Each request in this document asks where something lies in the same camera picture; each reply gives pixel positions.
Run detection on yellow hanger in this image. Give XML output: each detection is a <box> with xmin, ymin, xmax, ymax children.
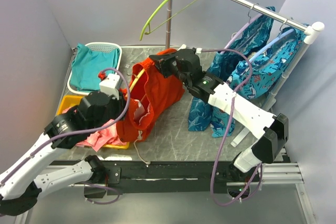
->
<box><xmin>129</xmin><ymin>68</ymin><xmax>145</xmax><ymax>93</ymax></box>

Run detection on orange shorts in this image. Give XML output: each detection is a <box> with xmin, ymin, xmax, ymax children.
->
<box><xmin>116</xmin><ymin>58</ymin><xmax>184</xmax><ymax>142</ymax></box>

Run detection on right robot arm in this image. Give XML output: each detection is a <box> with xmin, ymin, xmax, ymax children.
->
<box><xmin>149</xmin><ymin>49</ymin><xmax>288</xmax><ymax>182</ymax></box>

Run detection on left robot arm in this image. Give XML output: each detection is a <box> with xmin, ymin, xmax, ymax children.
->
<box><xmin>1</xmin><ymin>91</ymin><xmax>130</xmax><ymax>216</ymax></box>

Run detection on pink patterned shorts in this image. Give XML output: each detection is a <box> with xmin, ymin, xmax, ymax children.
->
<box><xmin>62</xmin><ymin>105</ymin><xmax>119</xmax><ymax>152</ymax></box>

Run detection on teal folded shorts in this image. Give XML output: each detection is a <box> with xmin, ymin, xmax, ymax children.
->
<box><xmin>69</xmin><ymin>43</ymin><xmax>120</xmax><ymax>91</ymax></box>

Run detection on green hanger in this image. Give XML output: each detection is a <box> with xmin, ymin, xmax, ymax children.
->
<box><xmin>139</xmin><ymin>0</ymin><xmax>198</xmax><ymax>41</ymax></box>

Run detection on dark blue shark shorts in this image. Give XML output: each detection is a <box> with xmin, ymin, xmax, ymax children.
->
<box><xmin>188</xmin><ymin>15</ymin><xmax>274</xmax><ymax>137</ymax></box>

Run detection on purple hanger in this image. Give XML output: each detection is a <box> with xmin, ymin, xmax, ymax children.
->
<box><xmin>224</xmin><ymin>3</ymin><xmax>262</xmax><ymax>49</ymax></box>

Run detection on turquoise shark shorts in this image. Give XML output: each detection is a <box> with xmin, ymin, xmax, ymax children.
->
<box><xmin>211</xmin><ymin>23</ymin><xmax>310</xmax><ymax>138</ymax></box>

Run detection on light blue hanger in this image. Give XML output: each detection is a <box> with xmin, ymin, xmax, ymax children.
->
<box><xmin>248</xmin><ymin>17</ymin><xmax>294</xmax><ymax>63</ymax></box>

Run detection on yellow plastic tray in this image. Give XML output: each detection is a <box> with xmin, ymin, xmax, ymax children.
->
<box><xmin>57</xmin><ymin>95</ymin><xmax>129</xmax><ymax>150</ymax></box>

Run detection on white perforated basket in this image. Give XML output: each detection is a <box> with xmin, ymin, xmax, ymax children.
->
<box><xmin>67</xmin><ymin>41</ymin><xmax>123</xmax><ymax>97</ymax></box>

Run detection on silver clothes rack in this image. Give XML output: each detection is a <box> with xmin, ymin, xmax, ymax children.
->
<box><xmin>165</xmin><ymin>0</ymin><xmax>326</xmax><ymax>147</ymax></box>

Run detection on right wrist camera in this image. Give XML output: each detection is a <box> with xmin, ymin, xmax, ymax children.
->
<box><xmin>177</xmin><ymin>44</ymin><xmax>203</xmax><ymax>55</ymax></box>

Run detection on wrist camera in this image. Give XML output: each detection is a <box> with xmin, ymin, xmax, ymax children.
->
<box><xmin>98</xmin><ymin>72</ymin><xmax>121</xmax><ymax>99</ymax></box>
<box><xmin>177</xmin><ymin>44</ymin><xmax>203</xmax><ymax>55</ymax></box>

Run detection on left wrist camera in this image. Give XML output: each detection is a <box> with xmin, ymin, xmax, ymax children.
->
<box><xmin>98</xmin><ymin>72</ymin><xmax>121</xmax><ymax>99</ymax></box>

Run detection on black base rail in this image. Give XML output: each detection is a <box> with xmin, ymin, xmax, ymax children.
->
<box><xmin>49</xmin><ymin>159</ymin><xmax>260</xmax><ymax>200</ymax></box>

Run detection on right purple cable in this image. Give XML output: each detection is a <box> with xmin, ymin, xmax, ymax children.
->
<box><xmin>201</xmin><ymin>48</ymin><xmax>263</xmax><ymax>207</ymax></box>

